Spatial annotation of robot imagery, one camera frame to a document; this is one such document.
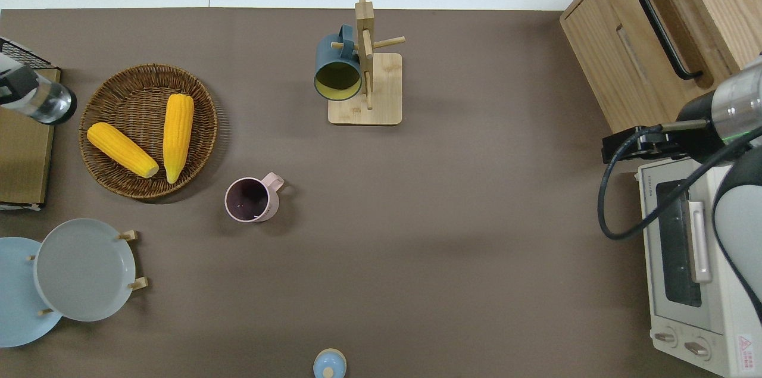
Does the wire grid box wooden shelf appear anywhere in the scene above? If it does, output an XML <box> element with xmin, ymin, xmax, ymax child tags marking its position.
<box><xmin>0</xmin><ymin>37</ymin><xmax>61</xmax><ymax>211</ymax></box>

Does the brown table mat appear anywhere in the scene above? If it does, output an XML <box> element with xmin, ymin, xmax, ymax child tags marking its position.
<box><xmin>0</xmin><ymin>7</ymin><xmax>721</xmax><ymax>378</ymax></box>

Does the black cabinet handle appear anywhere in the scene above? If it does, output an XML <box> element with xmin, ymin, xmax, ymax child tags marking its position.
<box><xmin>638</xmin><ymin>0</ymin><xmax>704</xmax><ymax>81</ymax></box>

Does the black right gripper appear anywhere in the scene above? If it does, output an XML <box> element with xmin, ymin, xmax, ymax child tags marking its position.
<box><xmin>602</xmin><ymin>92</ymin><xmax>730</xmax><ymax>163</ymax></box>

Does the round wicker basket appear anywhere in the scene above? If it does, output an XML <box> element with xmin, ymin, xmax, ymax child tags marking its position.
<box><xmin>79</xmin><ymin>64</ymin><xmax>218</xmax><ymax>199</ymax></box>

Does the white toaster oven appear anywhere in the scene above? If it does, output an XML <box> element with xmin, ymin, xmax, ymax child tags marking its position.
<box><xmin>637</xmin><ymin>158</ymin><xmax>762</xmax><ymax>378</ymax></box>

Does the blue dome bell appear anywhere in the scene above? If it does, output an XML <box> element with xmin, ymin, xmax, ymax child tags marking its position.
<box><xmin>313</xmin><ymin>348</ymin><xmax>347</xmax><ymax>378</ymax></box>

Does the light blue plate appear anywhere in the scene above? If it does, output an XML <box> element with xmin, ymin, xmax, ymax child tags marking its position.
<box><xmin>0</xmin><ymin>237</ymin><xmax>63</xmax><ymax>348</ymax></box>

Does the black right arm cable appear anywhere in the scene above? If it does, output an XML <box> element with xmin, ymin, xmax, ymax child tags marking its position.
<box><xmin>597</xmin><ymin>119</ymin><xmax>762</xmax><ymax>242</ymax></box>

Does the toaster oven door handle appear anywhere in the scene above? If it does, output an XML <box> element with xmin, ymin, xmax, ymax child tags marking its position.
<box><xmin>685</xmin><ymin>199</ymin><xmax>713</xmax><ymax>283</ymax></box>

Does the dark blue mug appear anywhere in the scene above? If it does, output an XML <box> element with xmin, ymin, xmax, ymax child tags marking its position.
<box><xmin>314</xmin><ymin>24</ymin><xmax>363</xmax><ymax>101</ymax></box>

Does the yellow corn cob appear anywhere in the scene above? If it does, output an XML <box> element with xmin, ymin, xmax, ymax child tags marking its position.
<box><xmin>163</xmin><ymin>94</ymin><xmax>195</xmax><ymax>184</ymax></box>
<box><xmin>87</xmin><ymin>122</ymin><xmax>160</xmax><ymax>179</ymax></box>

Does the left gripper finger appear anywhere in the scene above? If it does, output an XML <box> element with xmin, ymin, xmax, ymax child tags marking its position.
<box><xmin>0</xmin><ymin>76</ymin><xmax>24</xmax><ymax>104</ymax></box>

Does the pink ribbed mug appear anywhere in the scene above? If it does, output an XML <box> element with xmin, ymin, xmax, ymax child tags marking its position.
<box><xmin>224</xmin><ymin>172</ymin><xmax>285</xmax><ymax>223</ymax></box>

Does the grey plate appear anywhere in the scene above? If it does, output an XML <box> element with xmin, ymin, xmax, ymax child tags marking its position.
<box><xmin>33</xmin><ymin>218</ymin><xmax>136</xmax><ymax>323</ymax></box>

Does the wooden cabinet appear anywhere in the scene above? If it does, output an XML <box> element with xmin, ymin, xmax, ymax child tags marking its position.
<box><xmin>560</xmin><ymin>0</ymin><xmax>762</xmax><ymax>136</ymax></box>

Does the wooden mug tree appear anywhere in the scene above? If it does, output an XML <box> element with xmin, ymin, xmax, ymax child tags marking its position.
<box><xmin>328</xmin><ymin>0</ymin><xmax>407</xmax><ymax>126</ymax></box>

